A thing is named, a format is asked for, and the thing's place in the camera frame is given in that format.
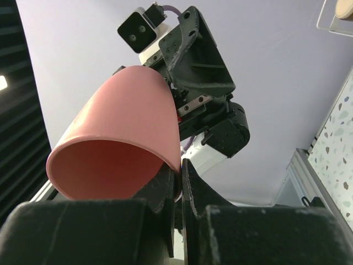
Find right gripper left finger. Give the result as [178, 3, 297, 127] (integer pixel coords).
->
[1, 165, 176, 264]

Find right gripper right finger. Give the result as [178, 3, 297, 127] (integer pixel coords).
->
[181, 159, 352, 264]

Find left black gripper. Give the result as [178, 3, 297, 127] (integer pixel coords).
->
[111, 6, 246, 139]

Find red cup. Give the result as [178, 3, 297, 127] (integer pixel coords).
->
[46, 66, 181, 200]

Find beige tall cup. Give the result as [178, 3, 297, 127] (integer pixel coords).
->
[335, 0, 353, 20]

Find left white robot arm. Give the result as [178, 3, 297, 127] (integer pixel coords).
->
[117, 3, 250, 174]

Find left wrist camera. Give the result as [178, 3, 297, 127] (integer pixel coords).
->
[117, 2, 182, 65]

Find aluminium rail frame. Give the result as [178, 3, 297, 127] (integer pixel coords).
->
[271, 68, 353, 216]

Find white wire dish rack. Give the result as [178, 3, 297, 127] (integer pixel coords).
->
[316, 0, 352, 37]

